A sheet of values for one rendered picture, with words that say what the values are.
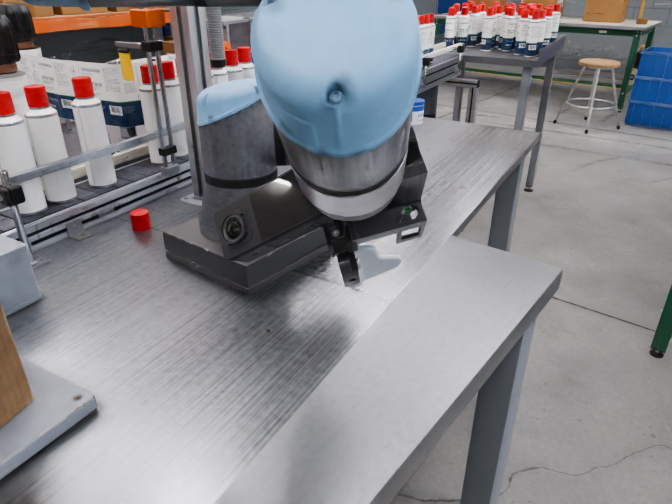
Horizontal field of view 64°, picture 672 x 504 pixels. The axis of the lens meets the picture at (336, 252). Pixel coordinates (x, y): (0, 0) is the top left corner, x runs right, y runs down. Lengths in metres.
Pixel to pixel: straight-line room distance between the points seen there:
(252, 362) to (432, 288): 0.30
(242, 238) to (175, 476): 0.26
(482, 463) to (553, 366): 1.02
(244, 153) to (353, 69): 0.60
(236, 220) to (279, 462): 0.26
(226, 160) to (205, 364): 0.31
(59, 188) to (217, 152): 0.37
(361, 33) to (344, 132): 0.04
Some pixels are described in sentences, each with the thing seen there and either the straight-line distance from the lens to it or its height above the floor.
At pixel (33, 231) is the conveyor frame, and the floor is 0.87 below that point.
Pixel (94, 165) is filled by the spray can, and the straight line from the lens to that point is 1.14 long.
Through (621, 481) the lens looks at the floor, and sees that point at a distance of 1.81.
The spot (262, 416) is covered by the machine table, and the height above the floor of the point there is 0.83.
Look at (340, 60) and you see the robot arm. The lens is 0.23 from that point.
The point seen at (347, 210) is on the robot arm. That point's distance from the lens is 0.34.
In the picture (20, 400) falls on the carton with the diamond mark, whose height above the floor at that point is 0.86.
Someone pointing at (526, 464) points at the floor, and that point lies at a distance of 1.75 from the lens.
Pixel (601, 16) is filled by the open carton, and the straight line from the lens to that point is 6.33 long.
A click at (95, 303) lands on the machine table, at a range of 0.86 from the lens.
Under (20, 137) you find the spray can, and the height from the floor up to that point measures 1.02.
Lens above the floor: 1.26
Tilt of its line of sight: 28 degrees down
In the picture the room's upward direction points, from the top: straight up
